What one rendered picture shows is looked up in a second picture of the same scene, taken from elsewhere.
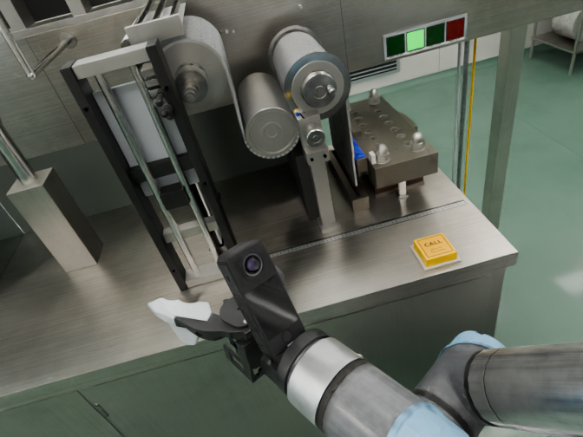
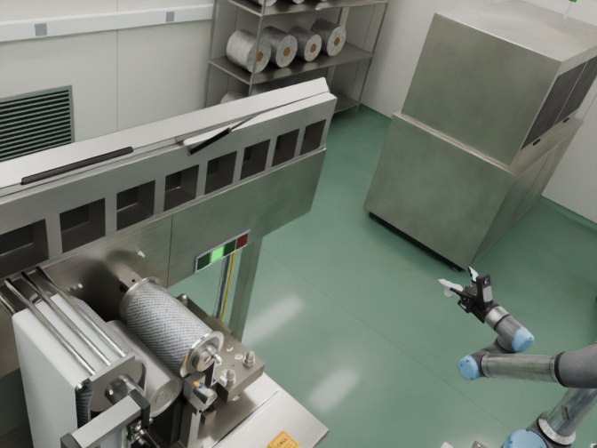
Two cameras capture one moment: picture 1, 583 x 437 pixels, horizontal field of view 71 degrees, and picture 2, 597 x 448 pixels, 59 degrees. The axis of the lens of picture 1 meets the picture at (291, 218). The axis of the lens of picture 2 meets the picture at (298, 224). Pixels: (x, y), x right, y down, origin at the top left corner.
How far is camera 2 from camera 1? 0.99 m
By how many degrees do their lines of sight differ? 45
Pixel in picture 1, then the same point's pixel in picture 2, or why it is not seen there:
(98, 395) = not seen: outside the picture
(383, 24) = (196, 249)
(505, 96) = (252, 257)
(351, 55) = (171, 276)
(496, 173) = (242, 310)
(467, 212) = (286, 402)
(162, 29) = (120, 369)
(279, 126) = (170, 389)
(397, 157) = (239, 374)
